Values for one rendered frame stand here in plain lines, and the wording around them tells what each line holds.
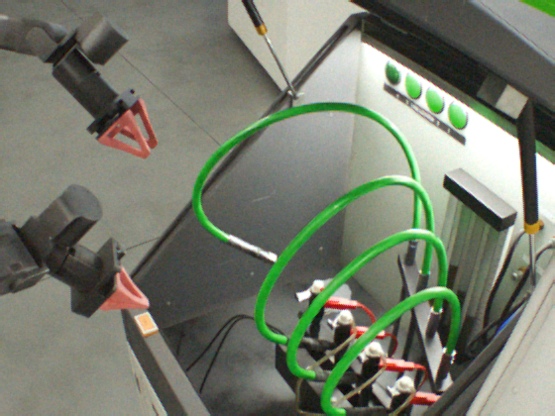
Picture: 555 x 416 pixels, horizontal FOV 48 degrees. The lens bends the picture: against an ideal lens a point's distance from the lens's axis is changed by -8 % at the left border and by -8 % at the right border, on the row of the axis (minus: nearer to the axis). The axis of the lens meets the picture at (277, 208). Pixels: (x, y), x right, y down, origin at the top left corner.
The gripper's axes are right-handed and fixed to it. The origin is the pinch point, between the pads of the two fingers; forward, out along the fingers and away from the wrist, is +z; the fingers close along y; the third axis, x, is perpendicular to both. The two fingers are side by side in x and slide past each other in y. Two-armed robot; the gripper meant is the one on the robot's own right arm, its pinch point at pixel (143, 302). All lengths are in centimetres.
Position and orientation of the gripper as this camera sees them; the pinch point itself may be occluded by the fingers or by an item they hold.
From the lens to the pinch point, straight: 94.8
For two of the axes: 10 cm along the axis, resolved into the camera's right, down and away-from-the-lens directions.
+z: 6.7, 4.7, 5.7
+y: 7.0, -6.5, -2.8
